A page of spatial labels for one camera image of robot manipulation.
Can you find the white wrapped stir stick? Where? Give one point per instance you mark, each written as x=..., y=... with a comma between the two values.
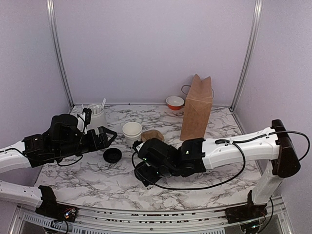
x=103, y=103

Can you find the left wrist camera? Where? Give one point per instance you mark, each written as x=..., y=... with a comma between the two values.
x=84, y=119

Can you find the white ribbed canister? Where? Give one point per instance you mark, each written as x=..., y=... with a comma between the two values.
x=98, y=117

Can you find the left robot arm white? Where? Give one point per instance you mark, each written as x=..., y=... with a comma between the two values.
x=12, y=158

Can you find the brown cardboard cup carrier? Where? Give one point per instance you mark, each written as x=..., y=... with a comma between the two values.
x=152, y=134

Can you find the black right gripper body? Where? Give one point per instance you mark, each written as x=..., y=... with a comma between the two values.
x=152, y=179

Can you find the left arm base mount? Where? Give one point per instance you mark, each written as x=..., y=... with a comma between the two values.
x=52, y=209

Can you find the black lid stack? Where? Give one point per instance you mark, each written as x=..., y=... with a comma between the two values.
x=112, y=155

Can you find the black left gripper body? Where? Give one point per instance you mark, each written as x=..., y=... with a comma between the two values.
x=67, y=149

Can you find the brown paper bag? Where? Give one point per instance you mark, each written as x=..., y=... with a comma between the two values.
x=197, y=109

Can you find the orange white bowl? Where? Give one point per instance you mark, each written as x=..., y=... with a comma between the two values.
x=174, y=102

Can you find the aluminium frame post right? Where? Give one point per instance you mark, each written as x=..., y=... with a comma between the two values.
x=249, y=52

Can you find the white paper coffee cup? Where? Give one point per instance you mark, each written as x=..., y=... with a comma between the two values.
x=149, y=187

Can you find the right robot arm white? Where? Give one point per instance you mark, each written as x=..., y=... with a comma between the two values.
x=199, y=155

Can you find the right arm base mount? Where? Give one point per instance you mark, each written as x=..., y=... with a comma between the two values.
x=245, y=212

